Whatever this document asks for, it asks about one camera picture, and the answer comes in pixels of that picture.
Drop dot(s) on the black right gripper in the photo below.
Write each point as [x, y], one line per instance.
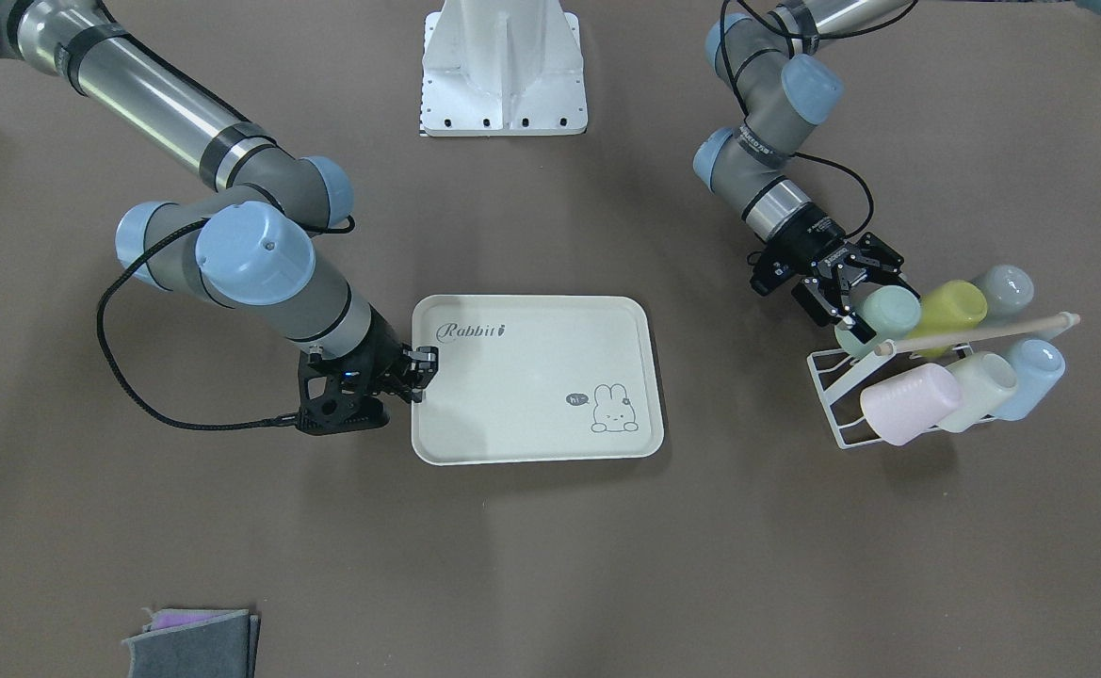
[381, 351]

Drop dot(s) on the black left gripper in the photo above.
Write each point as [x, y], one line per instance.
[812, 236]

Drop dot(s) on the green cup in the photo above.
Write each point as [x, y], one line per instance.
[892, 312]

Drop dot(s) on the cream rabbit tray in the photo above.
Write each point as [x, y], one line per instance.
[536, 377]

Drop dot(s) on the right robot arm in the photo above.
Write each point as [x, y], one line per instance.
[248, 244]

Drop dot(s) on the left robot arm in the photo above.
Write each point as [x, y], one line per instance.
[906, 144]

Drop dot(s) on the yellow cup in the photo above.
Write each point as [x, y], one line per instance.
[954, 306]

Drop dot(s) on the pink cup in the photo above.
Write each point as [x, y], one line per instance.
[900, 408]

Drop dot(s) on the grey cup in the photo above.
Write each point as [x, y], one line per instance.
[1008, 291]

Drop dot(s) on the cream cup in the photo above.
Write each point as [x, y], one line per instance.
[986, 381]

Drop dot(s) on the blue cup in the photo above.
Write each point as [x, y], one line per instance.
[1038, 366]

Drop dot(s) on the grey folded cloth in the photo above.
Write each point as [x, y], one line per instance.
[181, 642]

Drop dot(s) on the wooden rack handle rod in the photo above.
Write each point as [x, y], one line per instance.
[1051, 325]

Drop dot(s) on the white wire cup rack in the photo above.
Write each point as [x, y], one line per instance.
[840, 379]

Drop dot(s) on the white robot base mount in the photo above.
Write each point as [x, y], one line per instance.
[497, 68]

